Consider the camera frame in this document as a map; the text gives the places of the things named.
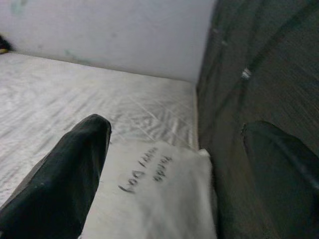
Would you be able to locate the white pillow with green tree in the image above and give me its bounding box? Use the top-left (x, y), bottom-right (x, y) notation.
top-left (81, 141), bottom-right (218, 239)

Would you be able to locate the black tufted headboard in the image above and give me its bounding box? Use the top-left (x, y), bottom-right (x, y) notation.
top-left (195, 0), bottom-right (319, 239)

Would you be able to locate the grey quilted mattress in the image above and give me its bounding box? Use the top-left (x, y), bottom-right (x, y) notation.
top-left (0, 52), bottom-right (200, 210)

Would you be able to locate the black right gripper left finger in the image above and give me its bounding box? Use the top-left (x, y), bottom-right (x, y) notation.
top-left (0, 114), bottom-right (112, 239)

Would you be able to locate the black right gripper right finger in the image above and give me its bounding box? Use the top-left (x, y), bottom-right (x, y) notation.
top-left (240, 120), bottom-right (319, 239)

